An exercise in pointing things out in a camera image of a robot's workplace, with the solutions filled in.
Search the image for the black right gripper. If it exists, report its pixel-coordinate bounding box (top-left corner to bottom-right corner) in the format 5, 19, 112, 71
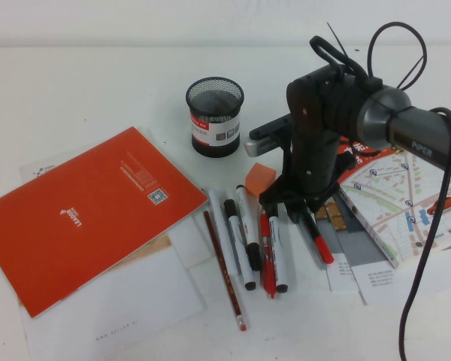
258, 126, 356, 225

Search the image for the grey translucent pen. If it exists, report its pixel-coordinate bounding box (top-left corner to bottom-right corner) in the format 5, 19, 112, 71
298, 220, 326, 270

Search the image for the black pen with red caps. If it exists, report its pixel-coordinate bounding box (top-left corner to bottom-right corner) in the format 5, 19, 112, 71
303, 213, 334, 265

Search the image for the white pen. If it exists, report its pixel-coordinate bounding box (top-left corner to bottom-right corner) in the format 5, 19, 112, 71
206, 189, 242, 279

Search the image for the black mesh pen holder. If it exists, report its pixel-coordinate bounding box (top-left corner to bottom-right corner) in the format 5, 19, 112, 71
184, 77, 246, 157

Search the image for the white marker with black cap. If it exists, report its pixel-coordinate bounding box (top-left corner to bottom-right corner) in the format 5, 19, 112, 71
222, 199, 257, 292
267, 214, 290, 294
235, 184, 263, 272

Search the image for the orange cube eraser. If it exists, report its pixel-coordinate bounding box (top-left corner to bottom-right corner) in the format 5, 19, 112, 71
244, 162, 278, 198

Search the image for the grey photo brochure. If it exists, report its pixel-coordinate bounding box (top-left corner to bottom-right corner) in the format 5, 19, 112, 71
313, 198, 399, 294

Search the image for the dark red pencil with eraser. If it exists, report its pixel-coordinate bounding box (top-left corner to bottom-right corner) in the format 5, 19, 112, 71
202, 210, 248, 332

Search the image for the plain white paper sheet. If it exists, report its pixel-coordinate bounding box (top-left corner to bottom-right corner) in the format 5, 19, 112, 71
168, 210, 215, 270

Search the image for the book with map cover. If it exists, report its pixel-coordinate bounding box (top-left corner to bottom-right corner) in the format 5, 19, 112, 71
336, 135, 451, 270

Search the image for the white printed paper sheet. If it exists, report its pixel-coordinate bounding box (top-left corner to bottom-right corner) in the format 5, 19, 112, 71
351, 240, 451, 306

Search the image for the tan printed sheet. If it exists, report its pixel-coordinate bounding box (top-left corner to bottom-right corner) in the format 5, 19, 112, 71
110, 232, 173, 270

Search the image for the white brochure with web address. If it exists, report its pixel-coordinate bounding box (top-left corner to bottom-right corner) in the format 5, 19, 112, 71
20, 246, 207, 361

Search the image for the black zip tie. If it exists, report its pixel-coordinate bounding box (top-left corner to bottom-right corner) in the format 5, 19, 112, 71
325, 21, 353, 71

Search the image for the orange LEADOR booklet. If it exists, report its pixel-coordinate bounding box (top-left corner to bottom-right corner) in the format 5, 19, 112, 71
0, 126, 210, 320

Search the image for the white leaflet with small print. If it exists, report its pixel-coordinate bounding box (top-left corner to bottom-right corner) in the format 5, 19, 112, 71
19, 126, 154, 186

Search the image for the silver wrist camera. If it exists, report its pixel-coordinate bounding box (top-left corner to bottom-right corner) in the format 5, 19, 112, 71
244, 114, 298, 158

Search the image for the long black cable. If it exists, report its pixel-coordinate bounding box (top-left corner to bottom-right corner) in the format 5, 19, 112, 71
399, 107, 451, 361

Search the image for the thick black cable loop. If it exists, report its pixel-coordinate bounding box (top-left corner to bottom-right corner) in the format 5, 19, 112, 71
310, 35, 366, 79

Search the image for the thin black cable loop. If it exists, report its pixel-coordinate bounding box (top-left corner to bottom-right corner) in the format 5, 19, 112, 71
368, 22, 428, 91

